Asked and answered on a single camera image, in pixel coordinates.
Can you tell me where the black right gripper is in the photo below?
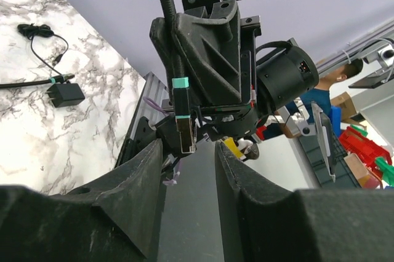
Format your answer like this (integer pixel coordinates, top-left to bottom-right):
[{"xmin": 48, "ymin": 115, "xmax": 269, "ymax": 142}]
[{"xmin": 150, "ymin": 0, "xmax": 261, "ymax": 136}]

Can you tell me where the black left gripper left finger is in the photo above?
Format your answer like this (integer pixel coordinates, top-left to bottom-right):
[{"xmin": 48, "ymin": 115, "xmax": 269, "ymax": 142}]
[{"xmin": 1, "ymin": 140, "xmax": 163, "ymax": 261}]

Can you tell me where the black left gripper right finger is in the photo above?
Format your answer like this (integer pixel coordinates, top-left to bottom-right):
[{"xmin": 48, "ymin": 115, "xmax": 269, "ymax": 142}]
[{"xmin": 215, "ymin": 141, "xmax": 393, "ymax": 261}]

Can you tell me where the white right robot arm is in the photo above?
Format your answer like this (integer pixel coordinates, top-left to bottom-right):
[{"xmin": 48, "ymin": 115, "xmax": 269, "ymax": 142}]
[{"xmin": 150, "ymin": 0, "xmax": 393, "ymax": 261}]

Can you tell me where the person in blue shirt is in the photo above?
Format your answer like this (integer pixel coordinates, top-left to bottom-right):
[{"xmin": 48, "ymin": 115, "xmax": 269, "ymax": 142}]
[{"xmin": 264, "ymin": 59, "xmax": 363, "ymax": 139}]

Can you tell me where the small black power adapter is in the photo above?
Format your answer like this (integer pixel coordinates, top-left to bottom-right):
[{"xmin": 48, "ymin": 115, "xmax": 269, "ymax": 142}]
[{"xmin": 17, "ymin": 24, "xmax": 85, "ymax": 108}]

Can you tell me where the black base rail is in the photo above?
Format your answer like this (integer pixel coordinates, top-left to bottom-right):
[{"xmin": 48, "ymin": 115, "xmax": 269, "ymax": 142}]
[{"xmin": 115, "ymin": 72, "xmax": 169, "ymax": 168}]

